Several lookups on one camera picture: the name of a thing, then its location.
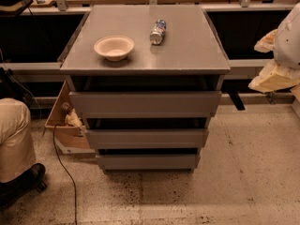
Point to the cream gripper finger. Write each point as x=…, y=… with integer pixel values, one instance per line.
x=266, y=43
x=274, y=76

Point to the grey drawer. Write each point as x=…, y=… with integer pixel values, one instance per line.
x=156, y=162
x=146, y=138
x=145, y=104

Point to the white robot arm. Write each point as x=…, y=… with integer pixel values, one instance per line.
x=287, y=41

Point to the grey drawer cabinet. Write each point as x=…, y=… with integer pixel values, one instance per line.
x=146, y=81

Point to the grey top drawer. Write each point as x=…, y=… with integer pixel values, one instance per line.
x=145, y=104

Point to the grey bottom drawer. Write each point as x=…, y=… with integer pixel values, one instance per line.
x=156, y=162

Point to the crushed soda can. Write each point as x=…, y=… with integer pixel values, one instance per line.
x=158, y=32

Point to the white paper bowl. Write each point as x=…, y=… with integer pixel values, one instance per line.
x=114, y=48

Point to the crumpled paper in box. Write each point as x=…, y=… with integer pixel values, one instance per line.
x=72, y=119

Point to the wooden box on floor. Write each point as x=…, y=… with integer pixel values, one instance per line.
x=69, y=132

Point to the black shoe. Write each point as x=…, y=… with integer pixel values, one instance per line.
x=11, y=191

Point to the person leg beige trousers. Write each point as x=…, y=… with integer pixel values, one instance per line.
x=17, y=153

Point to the grey metal rail frame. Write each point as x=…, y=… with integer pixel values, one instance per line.
x=37, y=67

